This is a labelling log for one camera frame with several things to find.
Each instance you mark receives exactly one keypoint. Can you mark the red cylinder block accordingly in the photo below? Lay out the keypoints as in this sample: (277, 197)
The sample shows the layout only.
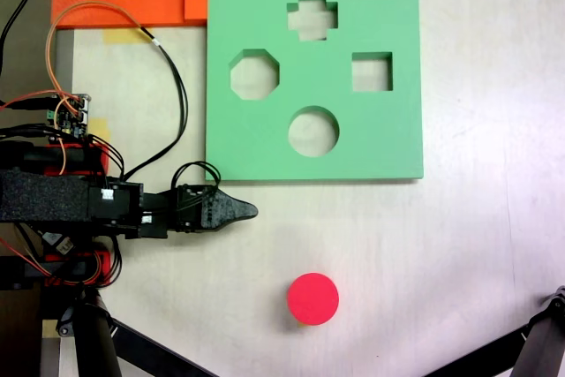
(312, 298)

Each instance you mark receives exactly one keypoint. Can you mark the red base clamp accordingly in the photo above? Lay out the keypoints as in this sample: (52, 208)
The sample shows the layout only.
(102, 266)
(102, 160)

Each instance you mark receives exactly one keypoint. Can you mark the square yellow tape piece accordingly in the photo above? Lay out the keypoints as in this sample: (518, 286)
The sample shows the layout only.
(100, 130)

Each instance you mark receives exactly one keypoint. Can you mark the black tripod strut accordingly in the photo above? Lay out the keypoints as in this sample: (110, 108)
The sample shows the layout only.
(481, 357)
(163, 357)

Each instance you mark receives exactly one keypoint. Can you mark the circuit board with connectors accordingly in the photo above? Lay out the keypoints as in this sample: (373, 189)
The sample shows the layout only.
(68, 114)

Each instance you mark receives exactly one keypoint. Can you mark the black tripod leg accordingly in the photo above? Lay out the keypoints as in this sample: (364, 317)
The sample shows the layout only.
(545, 333)
(95, 341)

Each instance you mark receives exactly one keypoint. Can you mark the green shape sorter board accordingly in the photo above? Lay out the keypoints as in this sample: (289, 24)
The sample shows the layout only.
(375, 130)

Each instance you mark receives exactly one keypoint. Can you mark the long yellow tape strip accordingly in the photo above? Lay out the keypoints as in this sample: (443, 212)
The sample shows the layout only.
(125, 35)

